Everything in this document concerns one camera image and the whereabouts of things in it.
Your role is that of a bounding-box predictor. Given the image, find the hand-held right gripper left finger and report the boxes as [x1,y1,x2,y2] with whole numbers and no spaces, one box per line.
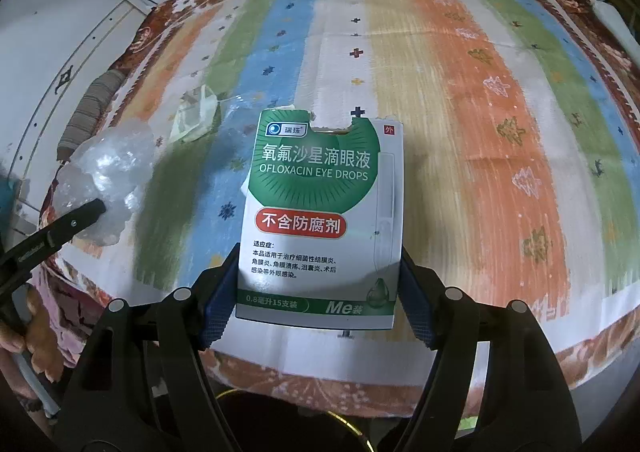
[52,237,251,452]

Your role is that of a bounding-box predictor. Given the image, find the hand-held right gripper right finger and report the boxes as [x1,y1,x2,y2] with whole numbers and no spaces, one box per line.
[397,247,583,452]

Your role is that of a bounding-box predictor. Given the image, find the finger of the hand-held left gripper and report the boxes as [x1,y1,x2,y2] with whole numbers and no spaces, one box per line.
[0,199,107,300]

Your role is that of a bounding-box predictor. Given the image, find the clear plastic bag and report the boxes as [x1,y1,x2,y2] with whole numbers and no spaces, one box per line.
[52,121,156,247]

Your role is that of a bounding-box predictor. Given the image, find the torn printed medicine packet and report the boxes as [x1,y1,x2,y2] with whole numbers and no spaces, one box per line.
[235,107,405,331]

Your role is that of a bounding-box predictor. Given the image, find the dark round gold-rimmed trash bin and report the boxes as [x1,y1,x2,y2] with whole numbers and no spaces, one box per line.
[216,387,401,452]

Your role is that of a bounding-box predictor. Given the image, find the person's left hand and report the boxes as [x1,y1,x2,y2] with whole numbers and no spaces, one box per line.
[0,285,68,383]

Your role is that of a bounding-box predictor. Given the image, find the pink cloth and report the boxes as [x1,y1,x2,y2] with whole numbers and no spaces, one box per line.
[47,272,108,370]

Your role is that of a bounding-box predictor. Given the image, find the floral bed blanket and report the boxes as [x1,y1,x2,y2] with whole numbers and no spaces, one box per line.
[40,0,640,420]

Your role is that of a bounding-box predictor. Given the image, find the grey striped pillow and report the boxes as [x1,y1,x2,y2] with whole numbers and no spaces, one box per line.
[56,71,126,160]

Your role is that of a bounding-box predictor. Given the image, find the clear yellowish plastic wrapper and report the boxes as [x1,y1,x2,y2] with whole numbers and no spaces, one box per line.
[169,86,221,143]

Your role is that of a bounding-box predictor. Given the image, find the white bed headboard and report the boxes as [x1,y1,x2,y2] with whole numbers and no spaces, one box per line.
[0,0,160,233]

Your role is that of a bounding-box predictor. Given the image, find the striped pastel mat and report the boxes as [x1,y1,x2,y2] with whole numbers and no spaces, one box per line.
[50,0,640,363]

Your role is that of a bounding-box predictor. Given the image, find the white rolled cloth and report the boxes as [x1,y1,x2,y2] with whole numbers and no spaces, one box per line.
[592,0,640,40]

